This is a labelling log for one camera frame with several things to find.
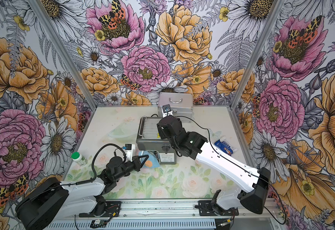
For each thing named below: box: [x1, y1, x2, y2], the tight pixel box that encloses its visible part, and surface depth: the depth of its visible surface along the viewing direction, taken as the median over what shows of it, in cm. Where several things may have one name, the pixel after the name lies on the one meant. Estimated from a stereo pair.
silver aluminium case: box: [157, 92, 194, 123], surface depth 108 cm
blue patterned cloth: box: [138, 150, 161, 168], surface depth 83 cm
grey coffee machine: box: [135, 115, 177, 165], surface depth 76 cm
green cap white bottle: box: [71, 151, 88, 167], surface depth 87 cm
